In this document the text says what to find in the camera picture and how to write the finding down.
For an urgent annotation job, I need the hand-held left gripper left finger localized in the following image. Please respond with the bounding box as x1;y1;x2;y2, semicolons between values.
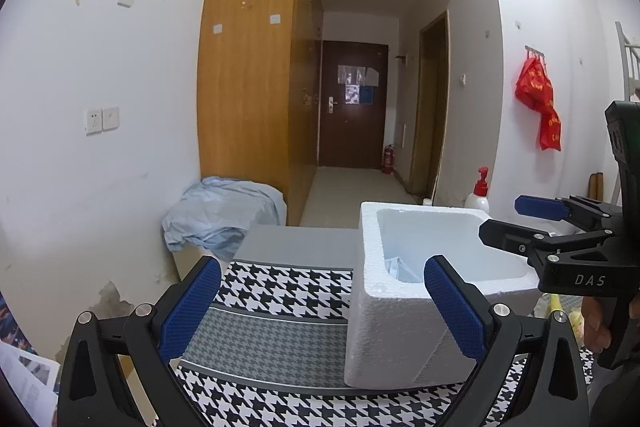
57;256;222;427

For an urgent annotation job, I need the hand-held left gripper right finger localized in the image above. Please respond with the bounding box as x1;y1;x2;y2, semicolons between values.
423;255;591;427

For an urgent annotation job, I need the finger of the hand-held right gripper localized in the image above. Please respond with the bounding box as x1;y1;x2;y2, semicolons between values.
514;195;624;233
478;220;619;261

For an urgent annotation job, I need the white foam box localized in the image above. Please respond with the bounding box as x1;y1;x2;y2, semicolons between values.
344;201;543;390

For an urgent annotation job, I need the person's right hand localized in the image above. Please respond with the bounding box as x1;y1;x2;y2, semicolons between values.
581;295;612;355

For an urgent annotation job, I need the white bottle red pump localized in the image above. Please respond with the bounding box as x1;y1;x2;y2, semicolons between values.
465;166;491;213

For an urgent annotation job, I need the yellow plastic packet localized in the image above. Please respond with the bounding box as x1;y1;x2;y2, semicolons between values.
535;293;586;343

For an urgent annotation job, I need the houndstooth tablecloth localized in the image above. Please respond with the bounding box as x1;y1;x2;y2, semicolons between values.
150;224;601;427

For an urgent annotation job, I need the light blue bedsheet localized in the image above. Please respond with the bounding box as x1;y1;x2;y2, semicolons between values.
161;176;287;261

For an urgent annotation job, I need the white metal bunk bed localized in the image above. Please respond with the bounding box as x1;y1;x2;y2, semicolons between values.
614;21;640;104

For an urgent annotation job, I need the red plastic bag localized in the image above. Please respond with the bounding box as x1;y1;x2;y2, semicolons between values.
515;55;562;152

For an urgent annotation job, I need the wooden side doorway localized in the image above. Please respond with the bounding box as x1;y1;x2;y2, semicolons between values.
409;10;450;202

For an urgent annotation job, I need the blue patterned fabric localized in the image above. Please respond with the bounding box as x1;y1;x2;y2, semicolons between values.
0;292;32;358

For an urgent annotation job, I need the printed paper sheet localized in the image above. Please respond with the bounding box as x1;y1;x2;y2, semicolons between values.
0;339;61;427

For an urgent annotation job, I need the dark brown door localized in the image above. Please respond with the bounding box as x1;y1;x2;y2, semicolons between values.
318;40;390;168

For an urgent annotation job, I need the grey paper notice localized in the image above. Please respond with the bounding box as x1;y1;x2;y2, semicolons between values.
338;65;368;86

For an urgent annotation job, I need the wooden wardrobe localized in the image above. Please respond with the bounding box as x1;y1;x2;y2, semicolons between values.
196;0;325;228

